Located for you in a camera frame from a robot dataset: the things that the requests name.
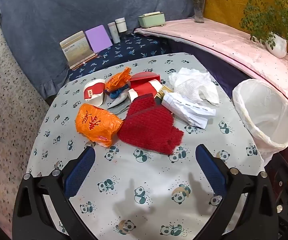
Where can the red knitted cloth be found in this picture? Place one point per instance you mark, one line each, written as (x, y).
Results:
(149, 125)

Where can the bin with white liner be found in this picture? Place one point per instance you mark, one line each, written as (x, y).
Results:
(266, 110)

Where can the grey panda print tablecloth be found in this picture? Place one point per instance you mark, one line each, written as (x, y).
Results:
(144, 190)

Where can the white capped jar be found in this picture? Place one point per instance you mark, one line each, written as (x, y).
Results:
(121, 25)

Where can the small gold box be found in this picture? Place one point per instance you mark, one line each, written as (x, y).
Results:
(164, 91)

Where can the pink speckled cloth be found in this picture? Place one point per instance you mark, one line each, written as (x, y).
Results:
(221, 42)

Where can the navy printed cloth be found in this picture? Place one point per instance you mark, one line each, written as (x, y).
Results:
(134, 48)

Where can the white plant pot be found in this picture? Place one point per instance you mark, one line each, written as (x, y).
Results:
(277, 46)

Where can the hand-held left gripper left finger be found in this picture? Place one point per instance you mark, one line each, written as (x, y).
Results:
(80, 171)

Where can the puffy orange plastic bag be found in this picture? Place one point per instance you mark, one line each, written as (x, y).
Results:
(96, 123)

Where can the dented red white paper cup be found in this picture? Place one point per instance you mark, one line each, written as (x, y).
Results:
(93, 91)

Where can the tall white bottle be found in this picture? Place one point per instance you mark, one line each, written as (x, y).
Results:
(113, 32)

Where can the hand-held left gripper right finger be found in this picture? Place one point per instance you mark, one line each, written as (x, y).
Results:
(210, 170)

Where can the green leafy plant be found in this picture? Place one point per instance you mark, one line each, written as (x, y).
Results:
(266, 10)

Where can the white tissue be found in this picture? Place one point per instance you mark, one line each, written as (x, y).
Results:
(194, 85)

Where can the red paper envelope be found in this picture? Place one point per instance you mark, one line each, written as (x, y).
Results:
(144, 76)

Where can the white printed paper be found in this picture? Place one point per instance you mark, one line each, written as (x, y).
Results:
(186, 108)

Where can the blue grey blanket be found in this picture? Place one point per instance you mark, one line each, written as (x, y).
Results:
(46, 17)

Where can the desk calendar on stand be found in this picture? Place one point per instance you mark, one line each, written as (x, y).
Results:
(75, 48)

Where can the blue plastic wrapper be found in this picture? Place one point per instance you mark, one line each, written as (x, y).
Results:
(115, 93)

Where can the yellow cloth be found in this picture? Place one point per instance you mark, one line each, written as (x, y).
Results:
(221, 2)

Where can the purple notebook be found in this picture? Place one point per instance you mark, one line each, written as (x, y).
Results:
(98, 38)

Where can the light green tissue box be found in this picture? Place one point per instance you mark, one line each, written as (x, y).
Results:
(151, 20)

